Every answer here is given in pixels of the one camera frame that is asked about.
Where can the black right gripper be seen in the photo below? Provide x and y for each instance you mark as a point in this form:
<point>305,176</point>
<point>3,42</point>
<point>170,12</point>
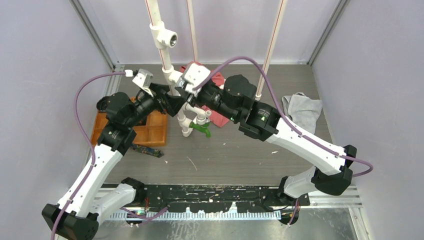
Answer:
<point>194,97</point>

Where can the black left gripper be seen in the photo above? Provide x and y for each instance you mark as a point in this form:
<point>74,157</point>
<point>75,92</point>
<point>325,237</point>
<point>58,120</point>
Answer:
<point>172,103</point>

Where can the chrome water faucet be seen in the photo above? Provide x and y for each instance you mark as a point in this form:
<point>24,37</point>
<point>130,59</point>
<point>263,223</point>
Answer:
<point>180,83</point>

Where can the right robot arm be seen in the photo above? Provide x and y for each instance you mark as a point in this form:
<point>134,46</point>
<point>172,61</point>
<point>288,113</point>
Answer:
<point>330,172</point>

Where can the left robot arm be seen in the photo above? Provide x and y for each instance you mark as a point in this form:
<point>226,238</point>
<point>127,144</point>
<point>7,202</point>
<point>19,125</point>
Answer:
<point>77,215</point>

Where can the red cloth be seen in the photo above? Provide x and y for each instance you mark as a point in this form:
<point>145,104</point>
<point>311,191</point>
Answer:
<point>216,117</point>

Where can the green plastic faucet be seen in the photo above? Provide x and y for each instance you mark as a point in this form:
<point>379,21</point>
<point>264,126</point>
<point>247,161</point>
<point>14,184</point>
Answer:
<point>201,128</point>

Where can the orange compartment tray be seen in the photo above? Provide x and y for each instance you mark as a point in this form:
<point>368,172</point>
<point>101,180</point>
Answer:
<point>150,132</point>

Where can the unrolled dark patterned necktie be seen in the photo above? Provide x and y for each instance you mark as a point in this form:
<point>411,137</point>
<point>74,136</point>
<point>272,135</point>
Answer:
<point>147,150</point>

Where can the grey cloth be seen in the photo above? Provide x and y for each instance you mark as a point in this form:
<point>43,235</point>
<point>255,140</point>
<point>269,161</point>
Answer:
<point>302,110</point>

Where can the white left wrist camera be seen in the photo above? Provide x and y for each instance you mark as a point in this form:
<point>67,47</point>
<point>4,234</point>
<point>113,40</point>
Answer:
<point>142,78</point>

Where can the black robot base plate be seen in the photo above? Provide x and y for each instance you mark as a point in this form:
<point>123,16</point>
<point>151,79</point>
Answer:
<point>212,198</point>

